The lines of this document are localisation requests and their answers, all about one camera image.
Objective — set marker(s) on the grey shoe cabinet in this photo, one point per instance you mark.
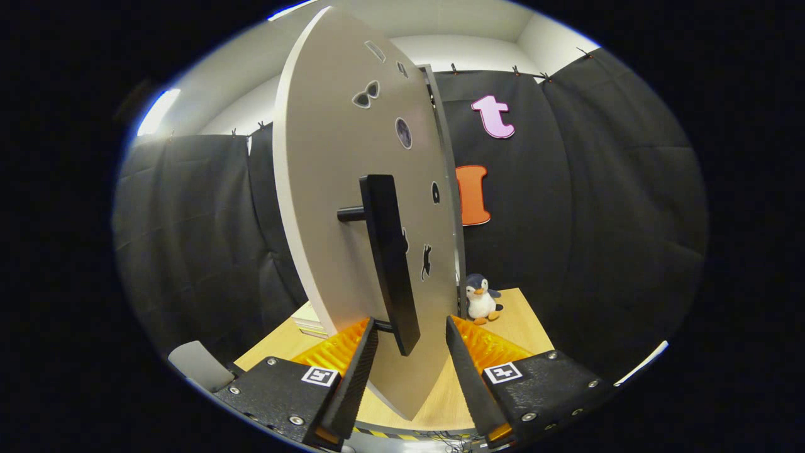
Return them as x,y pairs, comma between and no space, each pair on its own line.
442,126

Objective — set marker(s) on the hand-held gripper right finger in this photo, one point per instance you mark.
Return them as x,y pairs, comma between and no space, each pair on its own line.
471,384

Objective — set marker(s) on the narrow ceiling light strip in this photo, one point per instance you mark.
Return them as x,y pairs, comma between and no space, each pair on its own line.
157,112

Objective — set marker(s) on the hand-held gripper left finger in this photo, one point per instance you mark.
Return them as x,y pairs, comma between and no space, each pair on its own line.
355,384

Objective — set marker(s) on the wide ceiling light panel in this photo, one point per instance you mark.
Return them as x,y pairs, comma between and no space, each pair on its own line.
292,9

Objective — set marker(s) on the stack of books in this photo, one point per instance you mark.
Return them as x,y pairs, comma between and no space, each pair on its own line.
308,321

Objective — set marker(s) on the penguin plush toy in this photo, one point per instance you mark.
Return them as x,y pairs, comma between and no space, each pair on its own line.
481,302

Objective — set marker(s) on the black backdrop cloth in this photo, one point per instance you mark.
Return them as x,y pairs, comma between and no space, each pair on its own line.
597,220

